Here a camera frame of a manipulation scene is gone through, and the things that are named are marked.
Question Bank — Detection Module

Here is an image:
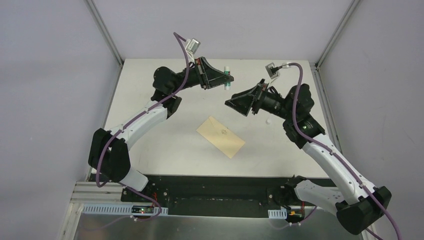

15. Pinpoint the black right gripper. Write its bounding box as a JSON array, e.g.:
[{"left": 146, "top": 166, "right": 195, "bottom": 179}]
[{"left": 225, "top": 79, "right": 295, "bottom": 122}]

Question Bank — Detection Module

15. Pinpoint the green white glue stick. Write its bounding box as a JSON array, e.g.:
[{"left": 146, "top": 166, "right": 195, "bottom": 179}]
[{"left": 223, "top": 65, "right": 232, "bottom": 91}]

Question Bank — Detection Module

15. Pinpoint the cream paper envelope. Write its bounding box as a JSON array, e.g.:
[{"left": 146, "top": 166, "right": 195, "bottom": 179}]
[{"left": 196, "top": 116, "right": 246, "bottom": 159}]

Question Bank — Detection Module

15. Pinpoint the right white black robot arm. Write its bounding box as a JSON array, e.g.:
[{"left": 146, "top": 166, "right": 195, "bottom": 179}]
[{"left": 225, "top": 82, "right": 392, "bottom": 235}]

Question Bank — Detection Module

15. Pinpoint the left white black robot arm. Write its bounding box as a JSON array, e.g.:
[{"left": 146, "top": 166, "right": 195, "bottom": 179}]
[{"left": 88, "top": 56, "right": 234, "bottom": 203}]

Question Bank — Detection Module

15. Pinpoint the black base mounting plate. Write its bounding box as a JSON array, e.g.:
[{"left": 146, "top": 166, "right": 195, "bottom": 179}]
[{"left": 120, "top": 175, "right": 312, "bottom": 218}]

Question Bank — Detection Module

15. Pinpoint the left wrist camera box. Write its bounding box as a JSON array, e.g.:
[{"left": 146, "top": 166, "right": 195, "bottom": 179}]
[{"left": 185, "top": 38, "right": 201, "bottom": 59}]

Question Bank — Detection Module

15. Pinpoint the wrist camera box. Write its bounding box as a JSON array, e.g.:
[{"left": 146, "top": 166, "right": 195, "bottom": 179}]
[
  {"left": 185, "top": 38, "right": 201, "bottom": 59},
  {"left": 265, "top": 62, "right": 282, "bottom": 87}
]

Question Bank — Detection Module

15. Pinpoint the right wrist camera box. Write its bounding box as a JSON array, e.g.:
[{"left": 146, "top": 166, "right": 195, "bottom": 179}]
[{"left": 265, "top": 62, "right": 282, "bottom": 87}]

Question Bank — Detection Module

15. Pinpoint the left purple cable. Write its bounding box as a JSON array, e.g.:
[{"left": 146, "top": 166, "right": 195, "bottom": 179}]
[{"left": 95, "top": 32, "right": 191, "bottom": 223}]

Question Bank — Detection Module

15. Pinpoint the purple cable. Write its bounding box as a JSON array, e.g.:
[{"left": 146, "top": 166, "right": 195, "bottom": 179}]
[
  {"left": 95, "top": 32, "right": 191, "bottom": 223},
  {"left": 268, "top": 62, "right": 403, "bottom": 240}
]

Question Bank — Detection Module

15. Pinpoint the right white cable duct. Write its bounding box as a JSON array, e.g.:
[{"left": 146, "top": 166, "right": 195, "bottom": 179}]
[{"left": 267, "top": 208, "right": 288, "bottom": 220}]

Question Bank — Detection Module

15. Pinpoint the white cable duct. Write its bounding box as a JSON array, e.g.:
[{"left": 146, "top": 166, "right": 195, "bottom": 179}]
[
  {"left": 82, "top": 203, "right": 169, "bottom": 217},
  {"left": 267, "top": 208, "right": 288, "bottom": 220}
]

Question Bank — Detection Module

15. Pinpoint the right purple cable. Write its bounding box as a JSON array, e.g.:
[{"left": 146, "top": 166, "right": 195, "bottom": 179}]
[{"left": 268, "top": 62, "right": 403, "bottom": 240}]

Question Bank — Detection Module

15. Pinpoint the left white cable duct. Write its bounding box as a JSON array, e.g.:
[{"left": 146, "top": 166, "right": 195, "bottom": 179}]
[{"left": 82, "top": 203, "right": 169, "bottom": 217}]

